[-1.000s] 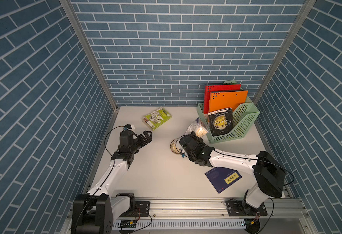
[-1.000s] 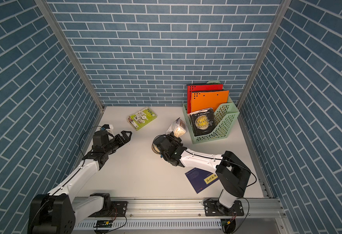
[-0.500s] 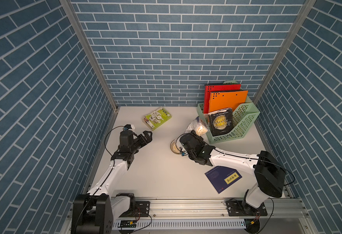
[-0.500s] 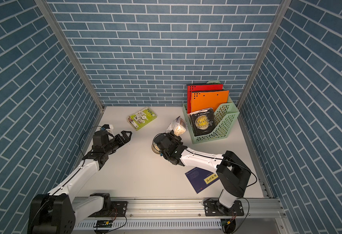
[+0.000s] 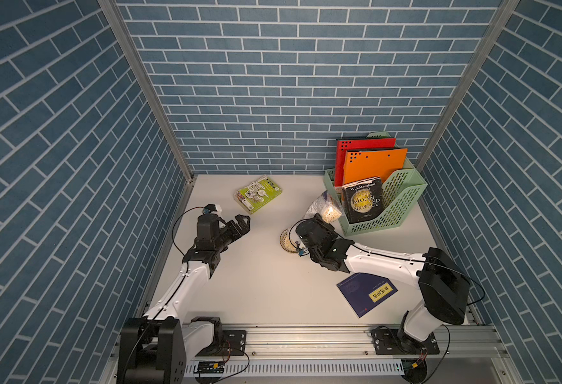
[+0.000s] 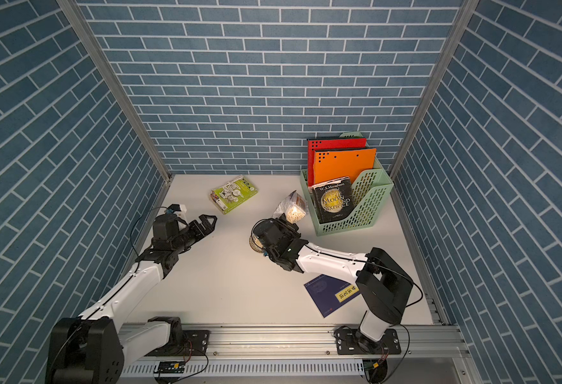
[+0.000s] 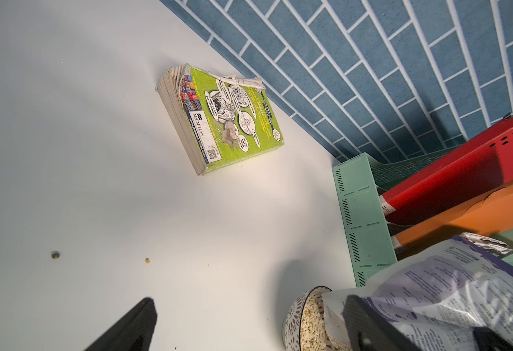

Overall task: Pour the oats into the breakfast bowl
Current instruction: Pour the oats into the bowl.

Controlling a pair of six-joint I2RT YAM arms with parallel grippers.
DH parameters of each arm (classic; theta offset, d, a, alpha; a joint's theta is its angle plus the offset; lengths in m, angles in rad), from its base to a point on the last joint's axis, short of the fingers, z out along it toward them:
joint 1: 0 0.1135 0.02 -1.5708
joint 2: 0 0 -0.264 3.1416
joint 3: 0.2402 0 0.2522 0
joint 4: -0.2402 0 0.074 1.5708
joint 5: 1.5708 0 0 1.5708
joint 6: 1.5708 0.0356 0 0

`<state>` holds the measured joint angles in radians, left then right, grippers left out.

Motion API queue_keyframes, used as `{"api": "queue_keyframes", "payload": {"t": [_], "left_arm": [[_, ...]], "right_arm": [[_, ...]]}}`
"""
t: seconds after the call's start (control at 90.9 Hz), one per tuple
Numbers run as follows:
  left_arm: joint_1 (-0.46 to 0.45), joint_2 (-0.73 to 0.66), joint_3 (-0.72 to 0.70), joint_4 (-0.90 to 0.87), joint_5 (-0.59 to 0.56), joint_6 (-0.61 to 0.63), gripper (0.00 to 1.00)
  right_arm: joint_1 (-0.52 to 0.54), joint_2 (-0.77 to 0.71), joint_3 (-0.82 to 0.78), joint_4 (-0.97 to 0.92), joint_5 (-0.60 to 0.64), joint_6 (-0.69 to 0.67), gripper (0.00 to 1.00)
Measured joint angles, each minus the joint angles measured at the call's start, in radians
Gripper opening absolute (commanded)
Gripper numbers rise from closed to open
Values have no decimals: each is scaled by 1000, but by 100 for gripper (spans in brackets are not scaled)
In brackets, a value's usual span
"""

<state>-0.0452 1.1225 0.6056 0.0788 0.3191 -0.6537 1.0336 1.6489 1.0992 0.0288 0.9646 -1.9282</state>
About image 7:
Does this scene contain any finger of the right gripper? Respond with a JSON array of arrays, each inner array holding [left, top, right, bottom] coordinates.
[[473, 327, 513, 351]]

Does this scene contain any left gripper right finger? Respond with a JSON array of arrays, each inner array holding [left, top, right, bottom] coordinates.
[[342, 295, 420, 351]]

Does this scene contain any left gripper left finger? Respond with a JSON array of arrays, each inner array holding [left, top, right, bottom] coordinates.
[[85, 298, 158, 351]]

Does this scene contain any oats bag clear purple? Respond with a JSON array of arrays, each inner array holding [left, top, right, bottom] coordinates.
[[323, 236, 513, 350]]

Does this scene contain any patterned red white bowl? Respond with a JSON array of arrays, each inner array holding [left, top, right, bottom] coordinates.
[[283, 286, 335, 351]]

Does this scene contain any dark paperback novel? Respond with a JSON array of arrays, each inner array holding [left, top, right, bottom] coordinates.
[[460, 233, 513, 258]]

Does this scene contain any orange folder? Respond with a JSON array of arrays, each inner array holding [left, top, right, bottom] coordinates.
[[392, 181, 513, 250]]

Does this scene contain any mint green file organizer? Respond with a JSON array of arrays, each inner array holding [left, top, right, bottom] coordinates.
[[331, 148, 513, 288]]

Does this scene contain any red folder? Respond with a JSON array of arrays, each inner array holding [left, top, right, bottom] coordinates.
[[380, 116, 513, 226]]

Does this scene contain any green comic paperback book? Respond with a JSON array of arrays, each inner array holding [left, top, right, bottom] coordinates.
[[156, 64, 284, 176]]

